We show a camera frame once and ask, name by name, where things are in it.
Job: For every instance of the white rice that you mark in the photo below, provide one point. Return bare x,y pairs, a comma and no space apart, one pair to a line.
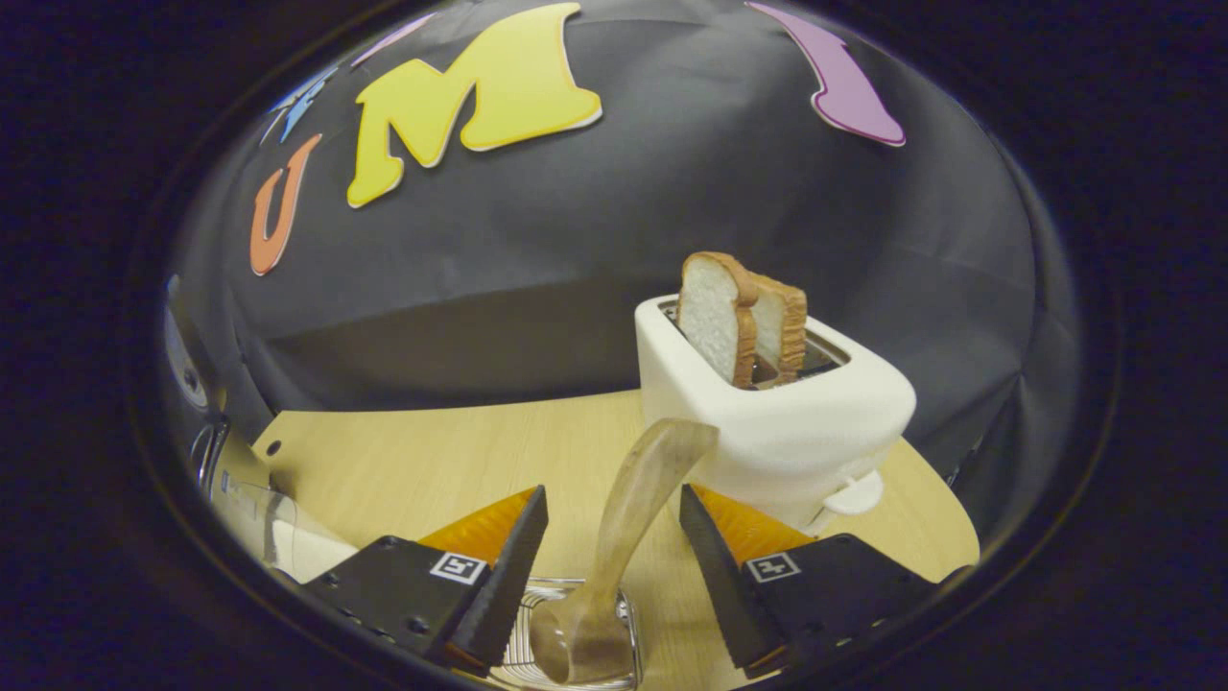
307,557

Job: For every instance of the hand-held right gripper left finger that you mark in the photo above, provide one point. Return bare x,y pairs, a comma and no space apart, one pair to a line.
508,576

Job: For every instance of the white toaster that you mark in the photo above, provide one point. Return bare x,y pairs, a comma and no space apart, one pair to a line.
796,422

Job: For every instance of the clear plastic rice container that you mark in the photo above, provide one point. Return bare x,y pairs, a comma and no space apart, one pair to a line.
249,509

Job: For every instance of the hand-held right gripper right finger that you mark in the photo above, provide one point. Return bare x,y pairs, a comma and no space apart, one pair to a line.
720,576

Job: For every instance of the wooden spoon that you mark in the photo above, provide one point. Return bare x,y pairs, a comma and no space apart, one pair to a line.
633,499

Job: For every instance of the toast bread slice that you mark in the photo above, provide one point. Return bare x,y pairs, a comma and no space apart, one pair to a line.
791,326
710,317

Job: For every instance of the black backdrop cloth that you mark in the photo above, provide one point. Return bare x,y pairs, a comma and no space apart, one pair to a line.
576,240

